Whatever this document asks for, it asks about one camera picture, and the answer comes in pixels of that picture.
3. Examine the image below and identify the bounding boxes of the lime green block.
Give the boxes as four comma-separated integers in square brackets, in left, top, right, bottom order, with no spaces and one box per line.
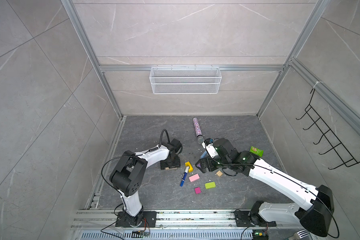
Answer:
[205,182,216,190]

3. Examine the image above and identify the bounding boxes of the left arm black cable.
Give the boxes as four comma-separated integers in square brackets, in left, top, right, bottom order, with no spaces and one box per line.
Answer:
[100,128,171,196]

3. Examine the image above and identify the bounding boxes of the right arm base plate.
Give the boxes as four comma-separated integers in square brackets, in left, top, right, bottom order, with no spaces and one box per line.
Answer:
[233,210,277,227]

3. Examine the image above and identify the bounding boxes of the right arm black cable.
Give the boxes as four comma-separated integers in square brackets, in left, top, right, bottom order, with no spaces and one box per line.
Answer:
[203,137,340,239]

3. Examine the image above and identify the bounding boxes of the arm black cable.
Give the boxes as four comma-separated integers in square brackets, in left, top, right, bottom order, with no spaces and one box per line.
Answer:
[100,128,171,196]
[203,137,340,239]

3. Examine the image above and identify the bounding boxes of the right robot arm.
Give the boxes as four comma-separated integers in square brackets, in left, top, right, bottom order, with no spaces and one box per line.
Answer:
[195,138,335,237]

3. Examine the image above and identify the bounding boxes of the yellow arch block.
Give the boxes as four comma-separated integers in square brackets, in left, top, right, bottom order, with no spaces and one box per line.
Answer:
[185,162,194,173]

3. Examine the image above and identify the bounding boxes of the pink block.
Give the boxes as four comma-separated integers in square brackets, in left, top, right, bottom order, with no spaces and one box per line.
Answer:
[189,174,200,182]

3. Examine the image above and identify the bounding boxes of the black wire hook rack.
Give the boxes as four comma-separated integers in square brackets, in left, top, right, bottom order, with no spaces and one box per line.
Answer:
[296,89,360,170]

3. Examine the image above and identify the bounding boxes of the green circuit board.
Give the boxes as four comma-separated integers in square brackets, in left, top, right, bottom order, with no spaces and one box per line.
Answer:
[252,230,269,240]

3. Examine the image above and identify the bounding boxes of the blue white marker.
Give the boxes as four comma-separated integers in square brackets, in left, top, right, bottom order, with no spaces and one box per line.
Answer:
[180,166,190,187]

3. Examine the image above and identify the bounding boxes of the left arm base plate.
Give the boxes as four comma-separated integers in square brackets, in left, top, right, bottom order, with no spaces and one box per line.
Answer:
[115,211,157,228]

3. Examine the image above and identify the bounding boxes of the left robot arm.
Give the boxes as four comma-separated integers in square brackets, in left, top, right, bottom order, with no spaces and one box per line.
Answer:
[109,139,183,217]

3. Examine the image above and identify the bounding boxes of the light blue block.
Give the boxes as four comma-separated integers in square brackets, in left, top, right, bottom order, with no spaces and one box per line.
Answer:
[200,151,208,159]

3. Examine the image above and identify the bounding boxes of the glitter sprinkle tube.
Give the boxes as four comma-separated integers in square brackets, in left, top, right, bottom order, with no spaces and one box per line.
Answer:
[193,118,204,144]

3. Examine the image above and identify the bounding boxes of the white wire mesh basket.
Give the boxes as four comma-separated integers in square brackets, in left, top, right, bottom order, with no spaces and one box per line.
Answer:
[150,67,222,95]

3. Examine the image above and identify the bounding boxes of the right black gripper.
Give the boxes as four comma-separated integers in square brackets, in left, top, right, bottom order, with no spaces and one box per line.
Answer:
[194,154,231,173]

